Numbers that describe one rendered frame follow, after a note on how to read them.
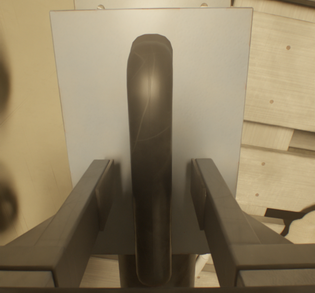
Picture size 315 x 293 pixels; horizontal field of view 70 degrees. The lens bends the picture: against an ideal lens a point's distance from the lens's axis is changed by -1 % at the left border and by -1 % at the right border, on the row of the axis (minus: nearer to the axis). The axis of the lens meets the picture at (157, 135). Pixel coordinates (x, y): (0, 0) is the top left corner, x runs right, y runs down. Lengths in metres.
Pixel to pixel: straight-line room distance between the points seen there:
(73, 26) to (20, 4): 0.37
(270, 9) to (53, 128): 0.45
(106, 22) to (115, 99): 0.05
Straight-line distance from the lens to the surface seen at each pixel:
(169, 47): 0.16
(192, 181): 0.15
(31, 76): 0.53
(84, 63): 0.18
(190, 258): 0.29
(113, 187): 0.16
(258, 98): 0.37
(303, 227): 0.47
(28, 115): 0.55
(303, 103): 0.40
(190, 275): 0.31
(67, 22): 0.18
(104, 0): 0.23
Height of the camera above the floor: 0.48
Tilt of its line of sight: 73 degrees down
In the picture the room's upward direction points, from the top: 179 degrees counter-clockwise
